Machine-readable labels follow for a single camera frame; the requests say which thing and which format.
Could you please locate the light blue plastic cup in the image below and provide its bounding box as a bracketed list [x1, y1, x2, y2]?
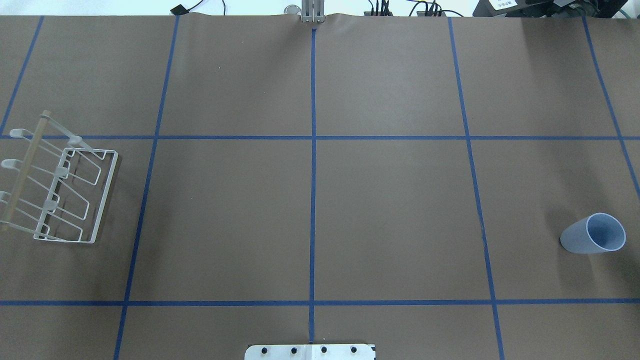
[559, 212, 627, 255]

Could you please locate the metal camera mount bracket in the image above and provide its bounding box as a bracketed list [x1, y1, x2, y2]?
[300, 0, 326, 24]

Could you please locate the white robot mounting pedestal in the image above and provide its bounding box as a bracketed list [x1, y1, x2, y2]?
[244, 343, 377, 360]

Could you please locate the white wire cup holder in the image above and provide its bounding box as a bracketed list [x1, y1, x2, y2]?
[1, 111, 121, 244]

